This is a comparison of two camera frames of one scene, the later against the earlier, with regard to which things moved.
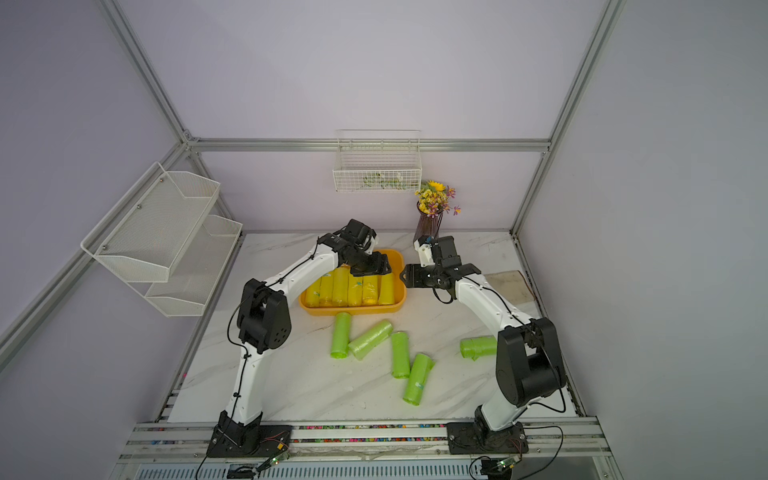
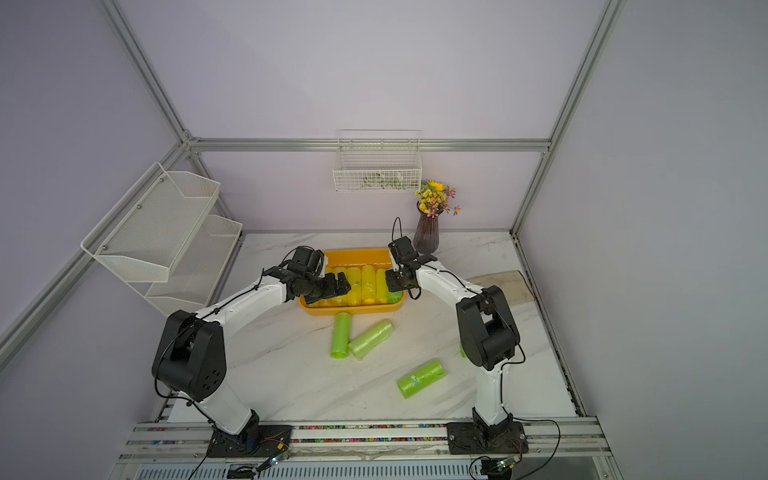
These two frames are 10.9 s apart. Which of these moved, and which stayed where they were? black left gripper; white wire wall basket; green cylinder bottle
Moved: green cylinder bottle; black left gripper
Stayed: white wire wall basket
